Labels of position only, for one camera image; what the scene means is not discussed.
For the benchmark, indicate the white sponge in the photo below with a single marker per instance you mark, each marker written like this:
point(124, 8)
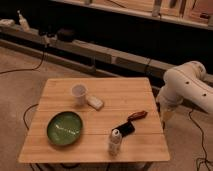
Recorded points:
point(95, 102)

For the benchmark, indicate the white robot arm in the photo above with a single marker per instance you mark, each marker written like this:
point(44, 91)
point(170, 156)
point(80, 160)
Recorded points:
point(185, 81)

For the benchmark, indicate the green ceramic bowl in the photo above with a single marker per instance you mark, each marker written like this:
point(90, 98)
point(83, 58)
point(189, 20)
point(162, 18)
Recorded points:
point(64, 128)

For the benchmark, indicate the translucent plastic cup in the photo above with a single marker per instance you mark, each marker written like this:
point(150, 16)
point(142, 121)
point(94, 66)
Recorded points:
point(79, 94)

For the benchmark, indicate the wooden table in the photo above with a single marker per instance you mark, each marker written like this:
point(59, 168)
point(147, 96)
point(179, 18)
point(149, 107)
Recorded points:
point(122, 97)

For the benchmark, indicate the white plastic bottle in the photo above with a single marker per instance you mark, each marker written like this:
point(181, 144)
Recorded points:
point(114, 143)

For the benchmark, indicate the black round object on ledge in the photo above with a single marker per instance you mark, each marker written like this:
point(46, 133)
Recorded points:
point(66, 35)

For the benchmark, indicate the white spray bottle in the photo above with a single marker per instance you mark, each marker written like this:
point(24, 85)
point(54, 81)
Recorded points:
point(23, 22)

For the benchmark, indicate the brown wooden-handled tool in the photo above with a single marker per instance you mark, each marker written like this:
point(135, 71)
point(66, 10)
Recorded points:
point(137, 115)

